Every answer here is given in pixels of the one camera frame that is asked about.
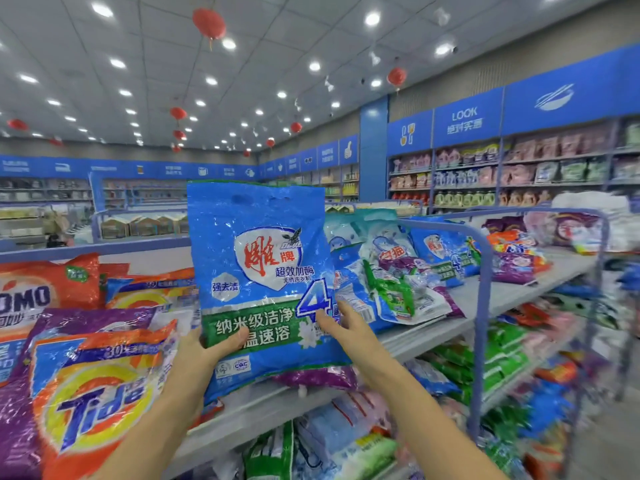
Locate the large orange detergent bag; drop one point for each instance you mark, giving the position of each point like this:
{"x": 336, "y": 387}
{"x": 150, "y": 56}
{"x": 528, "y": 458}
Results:
{"x": 520, "y": 245}
{"x": 100, "y": 405}
{"x": 150, "y": 290}

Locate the far wall racks with goods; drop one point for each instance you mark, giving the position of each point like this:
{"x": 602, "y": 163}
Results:
{"x": 150, "y": 195}

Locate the blue wall sign band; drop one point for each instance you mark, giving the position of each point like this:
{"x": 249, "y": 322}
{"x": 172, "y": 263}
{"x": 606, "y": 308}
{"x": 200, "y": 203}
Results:
{"x": 150, "y": 168}

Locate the white washing powder bags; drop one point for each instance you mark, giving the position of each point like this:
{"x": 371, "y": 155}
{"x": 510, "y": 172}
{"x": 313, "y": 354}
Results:
{"x": 590, "y": 220}

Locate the person's right forearm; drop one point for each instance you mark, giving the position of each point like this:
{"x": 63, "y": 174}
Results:
{"x": 430, "y": 435}

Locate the person's left hand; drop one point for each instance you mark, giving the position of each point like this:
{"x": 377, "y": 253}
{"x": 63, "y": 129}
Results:
{"x": 200, "y": 375}

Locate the orange detergent bag red swirl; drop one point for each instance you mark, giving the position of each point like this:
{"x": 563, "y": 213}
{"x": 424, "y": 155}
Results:
{"x": 45, "y": 290}

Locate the person's right hand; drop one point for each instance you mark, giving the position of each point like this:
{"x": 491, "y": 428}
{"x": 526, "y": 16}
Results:
{"x": 365, "y": 355}

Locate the grey shelf with blue frame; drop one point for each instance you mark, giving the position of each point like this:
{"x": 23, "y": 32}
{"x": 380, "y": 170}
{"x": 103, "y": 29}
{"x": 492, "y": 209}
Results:
{"x": 490, "y": 300}

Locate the panda green detergent bag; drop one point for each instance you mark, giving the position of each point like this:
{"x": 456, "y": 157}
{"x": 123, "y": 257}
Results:
{"x": 580, "y": 300}

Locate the hanging red lanterns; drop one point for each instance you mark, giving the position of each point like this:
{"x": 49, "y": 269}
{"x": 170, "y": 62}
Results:
{"x": 209, "y": 22}

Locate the row of green boxes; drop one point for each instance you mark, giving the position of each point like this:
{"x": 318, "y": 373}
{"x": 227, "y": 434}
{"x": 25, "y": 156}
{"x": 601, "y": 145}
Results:
{"x": 145, "y": 225}

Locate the teal Baimao bag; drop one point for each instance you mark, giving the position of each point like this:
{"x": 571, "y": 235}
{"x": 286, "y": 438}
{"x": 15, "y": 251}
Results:
{"x": 395, "y": 250}

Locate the blue sign with utensil icons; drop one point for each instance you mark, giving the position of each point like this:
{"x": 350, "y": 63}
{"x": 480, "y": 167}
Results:
{"x": 410, "y": 133}

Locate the blue sign white lettering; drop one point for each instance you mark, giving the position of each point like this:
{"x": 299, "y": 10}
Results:
{"x": 467, "y": 120}

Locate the clear green-print detergent bag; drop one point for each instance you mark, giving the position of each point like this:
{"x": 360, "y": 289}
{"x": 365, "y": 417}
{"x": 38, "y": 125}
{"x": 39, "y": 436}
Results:
{"x": 405, "y": 290}

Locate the wall rack with pink goods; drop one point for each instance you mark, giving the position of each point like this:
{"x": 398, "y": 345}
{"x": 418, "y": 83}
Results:
{"x": 500, "y": 175}

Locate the blue sign with bowl icon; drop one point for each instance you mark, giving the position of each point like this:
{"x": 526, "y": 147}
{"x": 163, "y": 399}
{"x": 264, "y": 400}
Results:
{"x": 570, "y": 95}

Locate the stack of green bags below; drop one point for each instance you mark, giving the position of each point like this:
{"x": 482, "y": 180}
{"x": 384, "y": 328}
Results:
{"x": 480, "y": 355}

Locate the ceiling spotlights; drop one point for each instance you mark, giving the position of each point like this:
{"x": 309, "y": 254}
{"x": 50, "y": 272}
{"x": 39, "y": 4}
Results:
{"x": 372, "y": 19}

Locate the purple detergent bag gold oval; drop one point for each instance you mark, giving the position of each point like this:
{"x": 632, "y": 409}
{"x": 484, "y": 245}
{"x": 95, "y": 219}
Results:
{"x": 505, "y": 225}

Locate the person's left forearm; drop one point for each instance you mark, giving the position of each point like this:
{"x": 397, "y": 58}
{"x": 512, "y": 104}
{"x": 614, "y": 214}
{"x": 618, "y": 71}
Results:
{"x": 155, "y": 440}

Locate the pile of pink detergent bags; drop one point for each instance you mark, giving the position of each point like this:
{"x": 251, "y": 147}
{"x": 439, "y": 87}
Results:
{"x": 540, "y": 317}

